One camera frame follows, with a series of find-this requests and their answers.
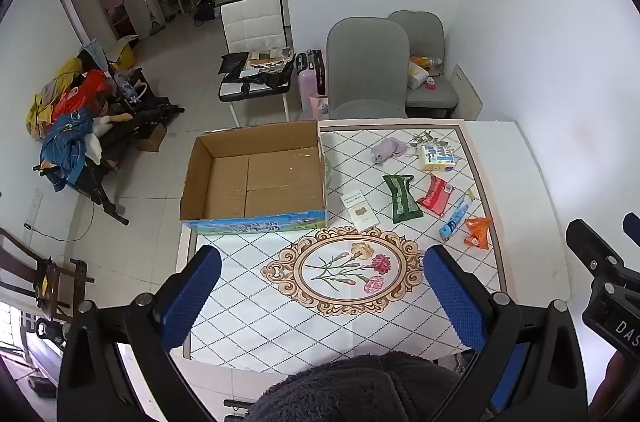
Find blue tube packet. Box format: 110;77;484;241
439;189;474;241

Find orange snack packet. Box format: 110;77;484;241
464;217;494;250

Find red snack packet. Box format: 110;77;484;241
416;175;452;216

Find green snack packet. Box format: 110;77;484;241
384;174;423;224

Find white booklet box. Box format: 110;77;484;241
341;189;378;231

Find blue yellow tissue pack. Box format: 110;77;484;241
416;142;457;172

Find purple plush toy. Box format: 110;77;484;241
371;137;408;165

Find black fuzzy sleeve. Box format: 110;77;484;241
245;352;460;422

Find dark wooden chair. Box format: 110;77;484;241
1;228;94;322

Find patterned table mat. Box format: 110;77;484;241
183;125;488;374

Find open cardboard box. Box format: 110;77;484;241
180;121;328;236

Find small brown cardboard box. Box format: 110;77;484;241
134;123;167;153

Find rear grey chair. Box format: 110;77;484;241
388;10;459;119

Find grey chair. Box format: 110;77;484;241
388;10;459;119
326;17;410;120

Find pile of clothes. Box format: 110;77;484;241
26;40;136;193

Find items on grey chair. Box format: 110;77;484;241
408;56;442;90

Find pink suitcase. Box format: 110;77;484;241
295;50;329;121

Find items on white chair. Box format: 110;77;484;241
218;48;294;95

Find front grey chair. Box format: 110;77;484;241
326;17;410;120

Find white chair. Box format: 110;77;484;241
217;0;294;129

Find white board against wall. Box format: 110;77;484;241
450;65;484;121

